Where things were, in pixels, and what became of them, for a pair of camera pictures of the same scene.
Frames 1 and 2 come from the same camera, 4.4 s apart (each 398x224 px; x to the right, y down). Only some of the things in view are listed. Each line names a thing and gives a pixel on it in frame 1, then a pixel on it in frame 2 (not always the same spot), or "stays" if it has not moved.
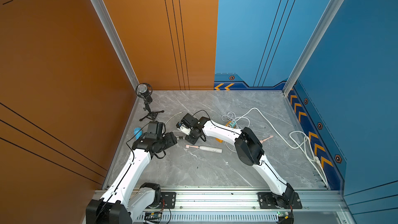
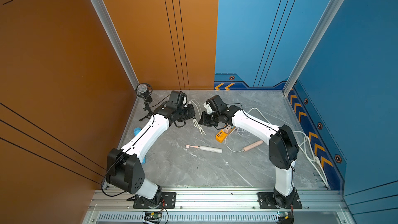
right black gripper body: (192, 137) to (210, 119)
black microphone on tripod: (144, 91) stays
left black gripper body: (166, 141) to (185, 113)
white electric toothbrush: (215, 150) stays
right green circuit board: (285, 218) stays
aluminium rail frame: (241, 206) stays
